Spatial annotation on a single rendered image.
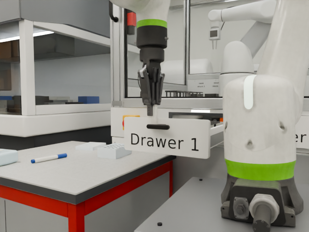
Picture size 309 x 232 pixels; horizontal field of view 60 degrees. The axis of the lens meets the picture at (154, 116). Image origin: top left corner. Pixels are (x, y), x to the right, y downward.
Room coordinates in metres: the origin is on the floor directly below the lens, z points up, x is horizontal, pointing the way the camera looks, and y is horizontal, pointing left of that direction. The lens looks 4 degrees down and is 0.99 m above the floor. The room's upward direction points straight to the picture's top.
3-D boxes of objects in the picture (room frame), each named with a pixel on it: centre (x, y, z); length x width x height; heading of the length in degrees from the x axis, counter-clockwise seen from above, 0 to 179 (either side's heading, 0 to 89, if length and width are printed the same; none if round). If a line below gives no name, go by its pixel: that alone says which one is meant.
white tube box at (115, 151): (1.07, 0.16, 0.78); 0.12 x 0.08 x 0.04; 156
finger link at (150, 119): (0.82, 0.01, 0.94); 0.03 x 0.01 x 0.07; 61
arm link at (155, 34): (0.82, 0.01, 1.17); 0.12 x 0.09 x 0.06; 61
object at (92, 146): (1.23, 0.29, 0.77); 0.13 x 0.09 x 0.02; 164
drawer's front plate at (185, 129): (0.82, -0.03, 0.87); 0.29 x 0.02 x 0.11; 61
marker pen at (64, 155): (0.98, 0.39, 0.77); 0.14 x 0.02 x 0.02; 141
